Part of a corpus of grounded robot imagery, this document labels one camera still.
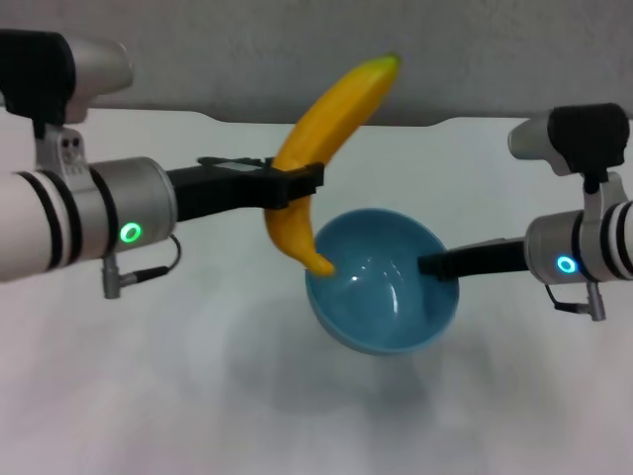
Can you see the silver camera bracket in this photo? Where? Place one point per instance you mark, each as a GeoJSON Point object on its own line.
{"type": "Point", "coordinates": [62, 148]}
{"type": "Point", "coordinates": [605, 195]}

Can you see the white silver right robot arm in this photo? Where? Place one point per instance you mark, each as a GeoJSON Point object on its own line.
{"type": "Point", "coordinates": [583, 242]}

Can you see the silver left camera bracket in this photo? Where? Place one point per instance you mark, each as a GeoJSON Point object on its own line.
{"type": "Point", "coordinates": [62, 148]}

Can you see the blue bowl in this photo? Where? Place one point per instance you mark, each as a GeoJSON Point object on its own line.
{"type": "Point", "coordinates": [376, 307]}

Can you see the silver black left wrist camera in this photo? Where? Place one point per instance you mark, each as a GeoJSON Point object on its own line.
{"type": "Point", "coordinates": [39, 74]}

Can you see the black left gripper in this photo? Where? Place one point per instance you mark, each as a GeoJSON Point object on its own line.
{"type": "Point", "coordinates": [222, 190]}

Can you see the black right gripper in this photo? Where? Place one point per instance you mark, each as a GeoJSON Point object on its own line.
{"type": "Point", "coordinates": [494, 257]}

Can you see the yellow banana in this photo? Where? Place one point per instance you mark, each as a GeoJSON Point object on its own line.
{"type": "Point", "coordinates": [331, 119]}

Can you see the silver right camera bracket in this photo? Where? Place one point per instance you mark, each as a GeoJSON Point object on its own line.
{"type": "Point", "coordinates": [605, 195]}

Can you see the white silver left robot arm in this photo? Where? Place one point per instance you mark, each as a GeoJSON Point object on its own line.
{"type": "Point", "coordinates": [74, 222]}

